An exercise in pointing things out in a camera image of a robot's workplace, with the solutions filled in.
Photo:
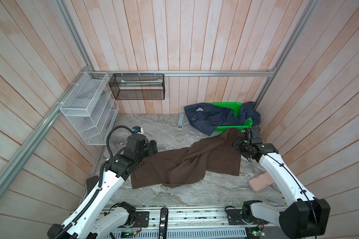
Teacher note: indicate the black handle on rail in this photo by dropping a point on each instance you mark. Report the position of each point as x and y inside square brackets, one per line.
[163, 225]

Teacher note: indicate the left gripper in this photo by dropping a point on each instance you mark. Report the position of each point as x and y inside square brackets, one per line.
[151, 147]

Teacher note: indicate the black wire mesh basket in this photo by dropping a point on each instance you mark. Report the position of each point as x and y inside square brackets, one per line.
[138, 86]

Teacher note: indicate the black rectangular pad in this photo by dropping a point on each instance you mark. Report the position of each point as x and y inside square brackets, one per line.
[92, 183]

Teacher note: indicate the white wire mesh shelf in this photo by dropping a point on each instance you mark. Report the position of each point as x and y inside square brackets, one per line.
[90, 109]

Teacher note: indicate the brown trousers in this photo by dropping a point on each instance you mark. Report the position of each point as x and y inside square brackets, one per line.
[188, 165]

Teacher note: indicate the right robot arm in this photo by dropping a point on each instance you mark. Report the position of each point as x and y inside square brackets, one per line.
[304, 215]

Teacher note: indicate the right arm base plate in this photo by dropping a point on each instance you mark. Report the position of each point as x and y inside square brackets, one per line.
[234, 217]

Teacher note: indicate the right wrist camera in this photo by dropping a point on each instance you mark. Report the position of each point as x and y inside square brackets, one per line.
[255, 135]

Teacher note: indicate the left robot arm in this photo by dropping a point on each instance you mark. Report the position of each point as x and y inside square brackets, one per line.
[113, 173]

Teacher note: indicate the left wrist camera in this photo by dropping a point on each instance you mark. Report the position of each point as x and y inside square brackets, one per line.
[138, 129]

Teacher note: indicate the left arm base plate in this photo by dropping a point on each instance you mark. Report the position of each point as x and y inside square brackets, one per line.
[137, 220]

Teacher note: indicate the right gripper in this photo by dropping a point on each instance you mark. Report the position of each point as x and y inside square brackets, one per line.
[236, 144]

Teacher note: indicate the aluminium front rail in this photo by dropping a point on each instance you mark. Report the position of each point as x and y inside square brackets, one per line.
[182, 217]

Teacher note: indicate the green plastic basket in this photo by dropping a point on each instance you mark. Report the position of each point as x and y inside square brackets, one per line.
[235, 106]

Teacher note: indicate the dark blue denim jeans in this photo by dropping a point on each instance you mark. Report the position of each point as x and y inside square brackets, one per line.
[206, 117]

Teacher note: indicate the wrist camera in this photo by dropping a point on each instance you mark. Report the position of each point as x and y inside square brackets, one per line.
[255, 135]
[138, 129]

